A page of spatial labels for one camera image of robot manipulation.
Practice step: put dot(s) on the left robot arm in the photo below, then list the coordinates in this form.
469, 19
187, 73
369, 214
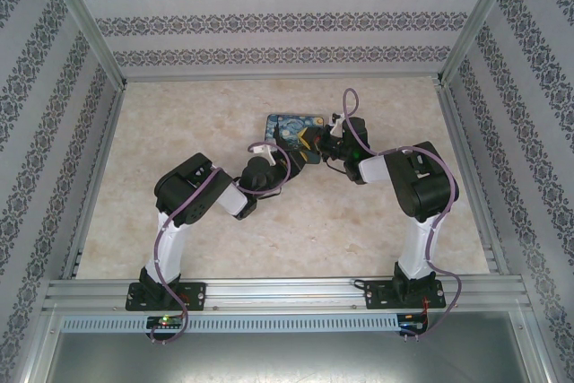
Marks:
172, 244

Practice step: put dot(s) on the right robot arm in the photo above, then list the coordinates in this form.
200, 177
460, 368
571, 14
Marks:
417, 248

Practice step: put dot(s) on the small circuit board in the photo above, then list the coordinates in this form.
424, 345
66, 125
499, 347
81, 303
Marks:
412, 322
166, 322

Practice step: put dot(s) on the grey metal shelf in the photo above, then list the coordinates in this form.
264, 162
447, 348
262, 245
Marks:
287, 356

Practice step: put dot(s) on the aluminium table side rail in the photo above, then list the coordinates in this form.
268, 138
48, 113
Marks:
455, 132
109, 132

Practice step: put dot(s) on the aluminium mounting rail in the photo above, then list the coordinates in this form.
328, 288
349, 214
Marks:
287, 295

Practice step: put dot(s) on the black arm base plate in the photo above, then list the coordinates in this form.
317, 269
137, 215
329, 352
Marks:
193, 295
376, 295

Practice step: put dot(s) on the aluminium frame post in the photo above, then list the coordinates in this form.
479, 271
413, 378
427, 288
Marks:
480, 20
85, 20

